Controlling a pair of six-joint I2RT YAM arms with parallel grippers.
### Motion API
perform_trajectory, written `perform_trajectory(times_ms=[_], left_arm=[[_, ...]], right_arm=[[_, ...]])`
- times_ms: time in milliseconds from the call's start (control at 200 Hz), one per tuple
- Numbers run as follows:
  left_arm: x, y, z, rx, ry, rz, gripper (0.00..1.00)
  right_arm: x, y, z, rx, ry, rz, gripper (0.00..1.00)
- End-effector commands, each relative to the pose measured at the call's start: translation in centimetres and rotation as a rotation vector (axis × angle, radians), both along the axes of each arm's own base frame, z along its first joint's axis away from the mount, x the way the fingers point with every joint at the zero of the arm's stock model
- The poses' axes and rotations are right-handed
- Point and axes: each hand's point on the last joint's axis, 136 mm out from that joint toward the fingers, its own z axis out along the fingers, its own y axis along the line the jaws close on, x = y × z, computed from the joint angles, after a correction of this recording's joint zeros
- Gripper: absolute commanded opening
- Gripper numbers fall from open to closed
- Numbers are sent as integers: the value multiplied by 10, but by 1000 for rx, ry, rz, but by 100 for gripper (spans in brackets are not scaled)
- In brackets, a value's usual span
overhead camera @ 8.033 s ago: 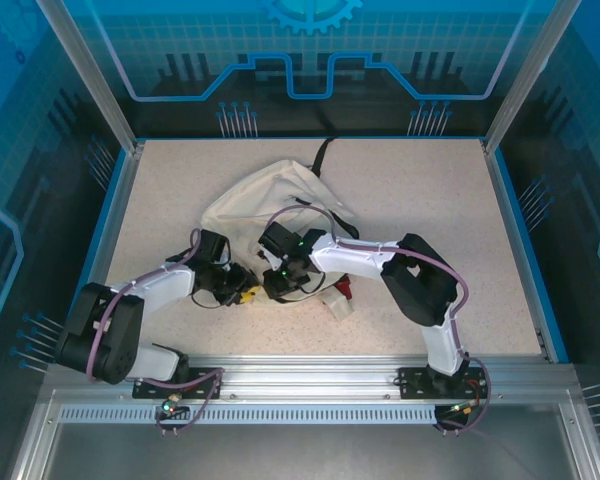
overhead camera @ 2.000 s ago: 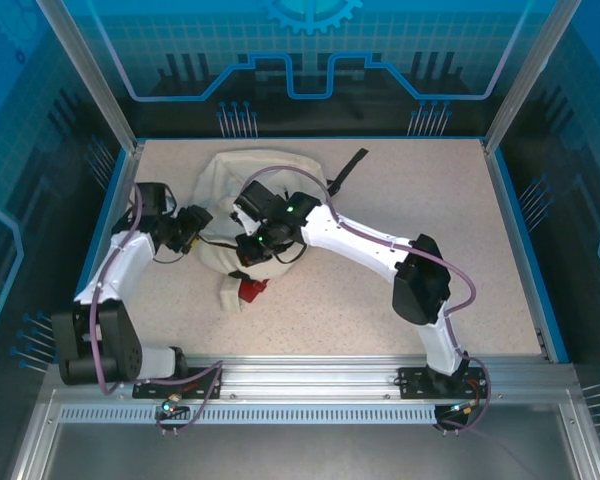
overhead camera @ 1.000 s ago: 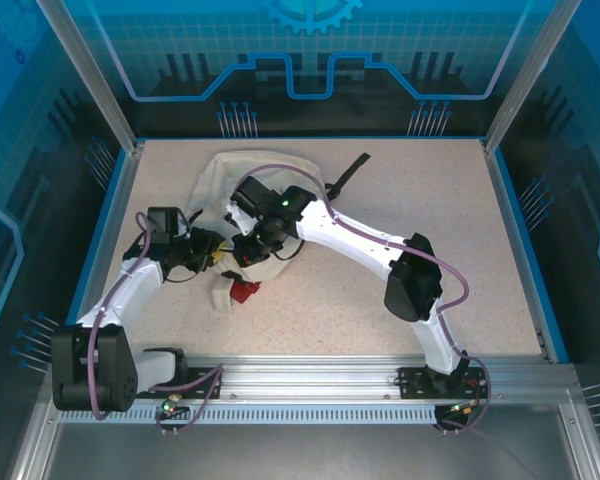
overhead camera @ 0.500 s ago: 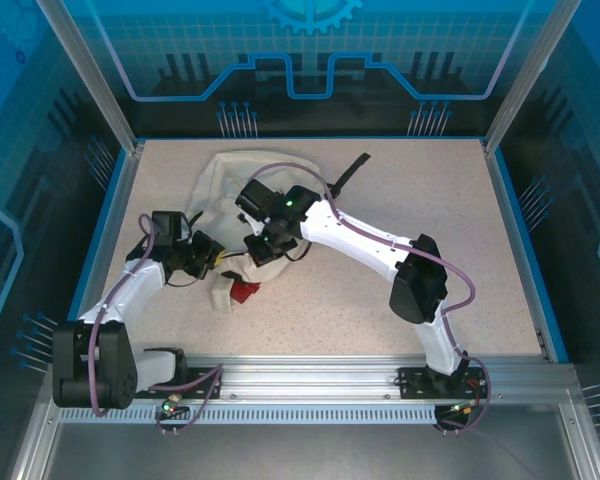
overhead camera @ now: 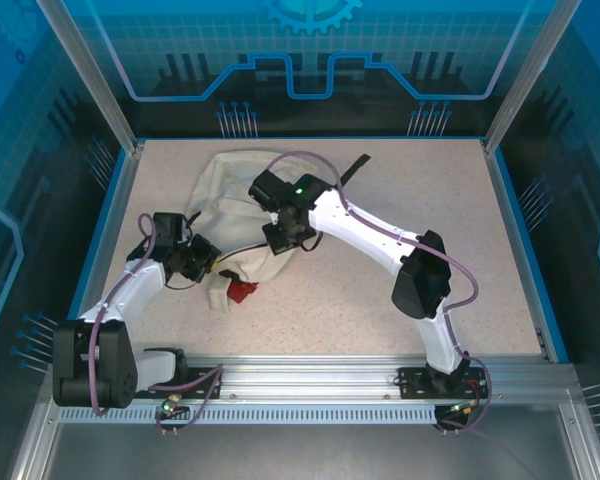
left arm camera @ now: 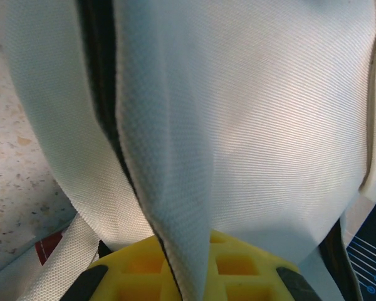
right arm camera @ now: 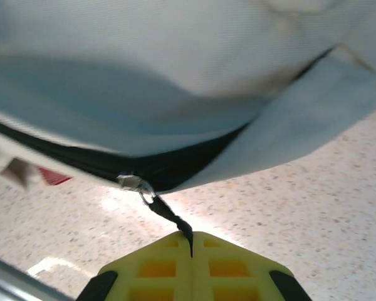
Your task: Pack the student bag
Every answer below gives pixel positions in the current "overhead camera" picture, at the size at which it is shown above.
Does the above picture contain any cream canvas student bag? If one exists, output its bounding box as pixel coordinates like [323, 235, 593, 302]
[183, 149, 372, 312]

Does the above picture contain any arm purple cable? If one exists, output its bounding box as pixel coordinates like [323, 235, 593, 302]
[268, 151, 492, 437]
[88, 213, 226, 437]

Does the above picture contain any aluminium frame post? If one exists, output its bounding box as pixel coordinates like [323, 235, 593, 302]
[35, 0, 146, 156]
[481, 0, 584, 156]

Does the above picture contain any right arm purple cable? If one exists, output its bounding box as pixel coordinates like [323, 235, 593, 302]
[268, 151, 492, 437]

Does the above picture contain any blue gear print panel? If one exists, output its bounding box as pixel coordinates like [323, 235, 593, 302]
[34, 0, 584, 139]

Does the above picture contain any slotted grey cable duct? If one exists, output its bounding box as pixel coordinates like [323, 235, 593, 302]
[59, 405, 439, 426]

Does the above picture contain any grey metal shelf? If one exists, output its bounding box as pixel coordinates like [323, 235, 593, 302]
[9, 389, 600, 480]

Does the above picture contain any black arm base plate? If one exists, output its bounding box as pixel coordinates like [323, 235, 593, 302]
[397, 366, 486, 400]
[132, 367, 225, 400]

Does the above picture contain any long aluminium base rail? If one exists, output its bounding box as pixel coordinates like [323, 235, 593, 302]
[44, 354, 576, 402]

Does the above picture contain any blue table border strip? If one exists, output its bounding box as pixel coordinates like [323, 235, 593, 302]
[53, 147, 131, 364]
[492, 147, 572, 364]

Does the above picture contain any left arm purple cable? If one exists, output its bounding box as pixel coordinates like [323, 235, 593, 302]
[88, 213, 226, 437]

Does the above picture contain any blue printed side panel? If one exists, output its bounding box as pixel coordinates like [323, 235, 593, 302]
[499, 0, 600, 401]
[0, 0, 131, 381]

